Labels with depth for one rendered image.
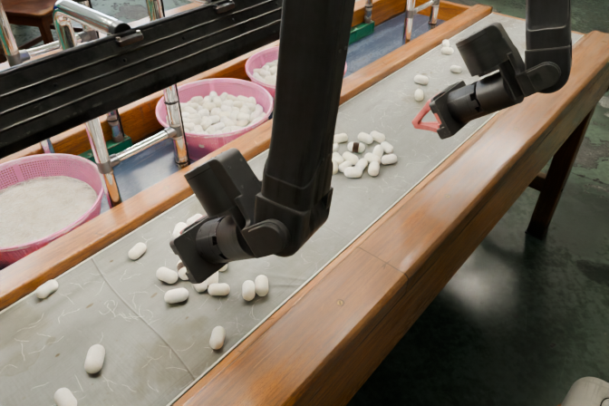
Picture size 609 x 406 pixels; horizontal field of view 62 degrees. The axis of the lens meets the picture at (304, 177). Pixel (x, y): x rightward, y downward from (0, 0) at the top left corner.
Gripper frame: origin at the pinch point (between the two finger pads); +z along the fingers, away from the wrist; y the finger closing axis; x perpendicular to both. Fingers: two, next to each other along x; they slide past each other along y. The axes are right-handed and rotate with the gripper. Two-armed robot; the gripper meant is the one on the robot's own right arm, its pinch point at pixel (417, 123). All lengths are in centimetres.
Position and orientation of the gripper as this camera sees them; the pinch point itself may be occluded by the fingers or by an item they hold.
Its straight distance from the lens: 95.0
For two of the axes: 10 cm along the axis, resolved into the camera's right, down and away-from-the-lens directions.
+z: -5.8, 2.1, 7.9
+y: -6.5, 4.6, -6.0
